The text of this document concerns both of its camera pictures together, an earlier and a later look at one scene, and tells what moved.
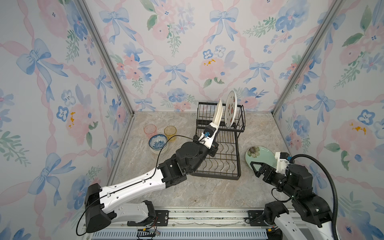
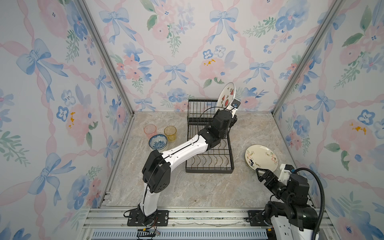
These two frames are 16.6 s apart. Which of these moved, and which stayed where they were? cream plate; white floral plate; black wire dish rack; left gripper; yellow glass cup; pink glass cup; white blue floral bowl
Moved: white floral plate; left gripper; cream plate; black wire dish rack
Stayed: white blue floral bowl; pink glass cup; yellow glass cup
